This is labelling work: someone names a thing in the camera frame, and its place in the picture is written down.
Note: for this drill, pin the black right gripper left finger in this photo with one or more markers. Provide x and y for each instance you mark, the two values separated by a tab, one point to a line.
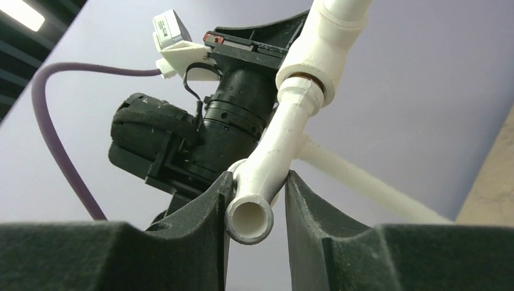
187	250

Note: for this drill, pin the white plastic water faucet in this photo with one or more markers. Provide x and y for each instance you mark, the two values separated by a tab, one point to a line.
249	216

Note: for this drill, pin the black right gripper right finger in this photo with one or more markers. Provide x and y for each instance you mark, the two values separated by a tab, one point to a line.
329	250

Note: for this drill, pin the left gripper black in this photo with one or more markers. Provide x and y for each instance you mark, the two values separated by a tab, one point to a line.
258	47

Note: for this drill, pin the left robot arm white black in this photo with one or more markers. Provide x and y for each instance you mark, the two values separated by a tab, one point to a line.
183	154

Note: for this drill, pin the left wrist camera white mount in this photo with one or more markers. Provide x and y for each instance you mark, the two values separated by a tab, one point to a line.
174	43

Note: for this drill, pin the white PVC pipe frame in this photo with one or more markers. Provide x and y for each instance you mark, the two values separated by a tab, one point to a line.
309	77

